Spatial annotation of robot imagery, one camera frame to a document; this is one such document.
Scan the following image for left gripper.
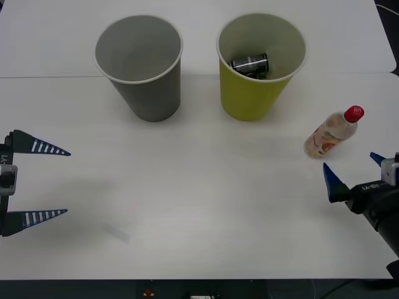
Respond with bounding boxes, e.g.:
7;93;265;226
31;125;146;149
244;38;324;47
0;129;72;238

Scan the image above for yellow-green plastic bin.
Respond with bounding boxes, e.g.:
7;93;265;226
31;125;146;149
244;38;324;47
216;12;308;122

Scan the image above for black drink can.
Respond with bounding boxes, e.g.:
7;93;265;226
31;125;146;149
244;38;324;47
229;52;271;79

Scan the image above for plastic bottle with red cap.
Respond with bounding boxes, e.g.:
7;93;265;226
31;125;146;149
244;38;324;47
304;105;366;161

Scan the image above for grey plastic bin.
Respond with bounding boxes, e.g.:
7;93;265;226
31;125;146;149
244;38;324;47
93;15;184;123

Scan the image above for thin cable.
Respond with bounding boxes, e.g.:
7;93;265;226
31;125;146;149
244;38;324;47
375;2;399;16

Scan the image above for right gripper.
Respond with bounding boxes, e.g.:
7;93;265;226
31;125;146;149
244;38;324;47
322;151;399;216

